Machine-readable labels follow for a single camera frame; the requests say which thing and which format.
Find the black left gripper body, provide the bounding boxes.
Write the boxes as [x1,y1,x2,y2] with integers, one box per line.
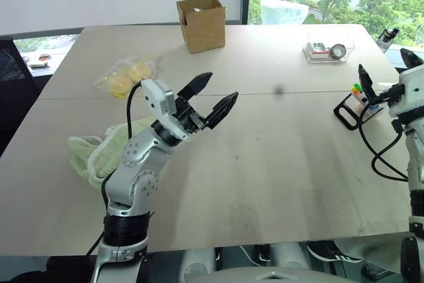
[174,93,207,134]

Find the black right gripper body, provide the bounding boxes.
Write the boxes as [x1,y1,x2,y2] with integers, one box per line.
[371,84,406,105]

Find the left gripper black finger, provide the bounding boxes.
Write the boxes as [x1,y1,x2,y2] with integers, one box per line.
[203,91,240,130]
[178,71,213,102]

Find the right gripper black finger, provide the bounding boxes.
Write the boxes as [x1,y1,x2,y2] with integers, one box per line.
[399,47,424,70]
[358,63,378,103]

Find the black and white pen holder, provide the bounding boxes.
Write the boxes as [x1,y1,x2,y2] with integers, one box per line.
[333,90,388,131]

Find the black and yellow device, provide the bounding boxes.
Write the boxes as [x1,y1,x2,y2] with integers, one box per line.
[376,27,401,54]

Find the grey tape roll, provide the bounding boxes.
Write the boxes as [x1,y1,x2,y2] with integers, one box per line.
[329,44,347,60]

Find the clear plastic box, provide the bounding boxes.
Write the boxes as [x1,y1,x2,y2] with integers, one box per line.
[301,32,356,65]

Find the brown cardboard box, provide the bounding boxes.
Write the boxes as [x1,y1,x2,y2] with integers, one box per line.
[176,0,227,55]

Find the red and white small box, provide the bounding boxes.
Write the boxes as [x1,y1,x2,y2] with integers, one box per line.
[305,42,331,56]

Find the yellow round bun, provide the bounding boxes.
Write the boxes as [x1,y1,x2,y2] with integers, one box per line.
[108,75,133,97]
[127,64,150,82]

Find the clear plastic bag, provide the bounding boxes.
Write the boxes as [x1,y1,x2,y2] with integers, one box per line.
[91,52,166,100]

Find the light green knitted cloth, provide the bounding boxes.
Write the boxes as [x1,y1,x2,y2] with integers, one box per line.
[67,115,158,189]

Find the large translucent plastic bag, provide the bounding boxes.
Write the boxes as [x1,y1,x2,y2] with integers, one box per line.
[259,0,311,26]

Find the black sneaker white stripes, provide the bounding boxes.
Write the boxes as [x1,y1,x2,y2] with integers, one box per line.
[305,239,364,264]

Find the silver robot torso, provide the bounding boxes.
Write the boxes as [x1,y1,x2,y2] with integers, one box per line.
[178,242,336,283]

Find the black mesh office chair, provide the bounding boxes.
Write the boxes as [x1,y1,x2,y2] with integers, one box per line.
[0,35,41,158]

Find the dark rounded shape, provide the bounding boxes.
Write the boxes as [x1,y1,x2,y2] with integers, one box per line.
[0,254,97,283]

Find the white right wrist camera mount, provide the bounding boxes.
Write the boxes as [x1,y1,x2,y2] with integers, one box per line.
[386,63,424,120]

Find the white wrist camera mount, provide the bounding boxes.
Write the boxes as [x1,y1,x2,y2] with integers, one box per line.
[140,78,192,142]
[386,63,424,120]

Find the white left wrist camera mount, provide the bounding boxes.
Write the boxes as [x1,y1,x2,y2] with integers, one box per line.
[140,78,192,142]

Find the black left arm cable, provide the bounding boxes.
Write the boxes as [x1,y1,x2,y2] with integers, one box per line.
[85,82,144,258]

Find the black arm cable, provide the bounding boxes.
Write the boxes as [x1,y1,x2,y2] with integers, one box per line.
[356,94,409,184]
[85,82,144,258]

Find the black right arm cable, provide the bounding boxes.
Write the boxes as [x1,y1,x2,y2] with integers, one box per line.
[356,94,409,184]

